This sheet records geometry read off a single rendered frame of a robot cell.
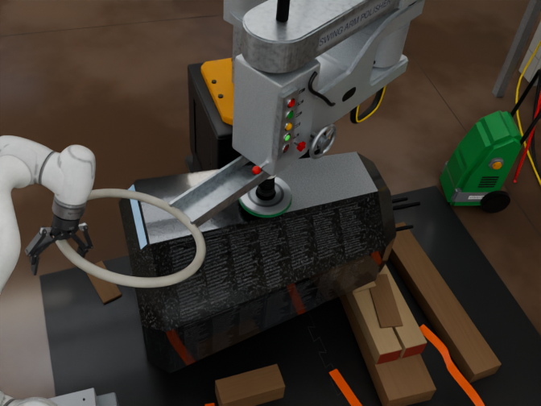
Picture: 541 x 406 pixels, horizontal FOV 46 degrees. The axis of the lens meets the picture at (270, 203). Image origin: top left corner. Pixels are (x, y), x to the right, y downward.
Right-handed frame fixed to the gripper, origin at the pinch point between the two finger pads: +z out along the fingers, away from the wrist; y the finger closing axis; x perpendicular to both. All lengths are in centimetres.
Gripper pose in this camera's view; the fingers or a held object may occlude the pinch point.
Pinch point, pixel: (56, 266)
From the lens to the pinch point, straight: 204.9
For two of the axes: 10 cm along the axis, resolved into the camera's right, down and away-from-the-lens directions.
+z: -3.2, 8.1, 4.9
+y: 7.7, -0.7, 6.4
